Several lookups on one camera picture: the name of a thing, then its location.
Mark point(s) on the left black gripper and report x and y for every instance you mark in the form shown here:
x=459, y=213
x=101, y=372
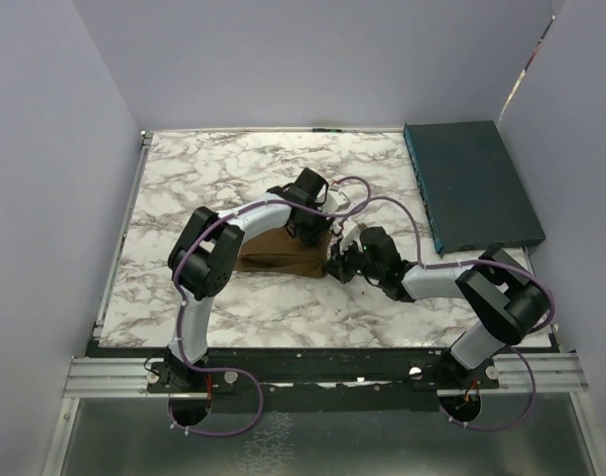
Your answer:
x=309, y=237

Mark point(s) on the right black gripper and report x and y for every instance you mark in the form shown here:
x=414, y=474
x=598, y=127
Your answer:
x=337, y=264

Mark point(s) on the brown cloth napkin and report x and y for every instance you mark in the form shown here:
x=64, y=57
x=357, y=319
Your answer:
x=275, y=251

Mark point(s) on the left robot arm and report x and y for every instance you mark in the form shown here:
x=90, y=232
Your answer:
x=203, y=258

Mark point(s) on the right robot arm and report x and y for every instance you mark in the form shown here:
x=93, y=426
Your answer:
x=506, y=300

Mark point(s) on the green black marker pen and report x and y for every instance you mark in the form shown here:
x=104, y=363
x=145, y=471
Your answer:
x=326, y=130

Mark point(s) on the dark teal flat box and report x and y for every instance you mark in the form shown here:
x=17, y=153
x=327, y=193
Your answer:
x=472, y=194

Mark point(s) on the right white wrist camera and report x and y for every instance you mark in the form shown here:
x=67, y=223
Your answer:
x=349, y=238

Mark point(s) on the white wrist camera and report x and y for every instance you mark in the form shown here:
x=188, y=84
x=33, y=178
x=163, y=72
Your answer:
x=349, y=238
x=336, y=201

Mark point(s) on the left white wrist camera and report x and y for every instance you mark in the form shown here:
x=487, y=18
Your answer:
x=336, y=201

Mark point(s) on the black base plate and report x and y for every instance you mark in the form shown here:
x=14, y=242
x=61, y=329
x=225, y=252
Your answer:
x=308, y=380

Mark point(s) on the aluminium rail frame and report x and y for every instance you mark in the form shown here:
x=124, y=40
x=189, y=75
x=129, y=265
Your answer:
x=547, y=372

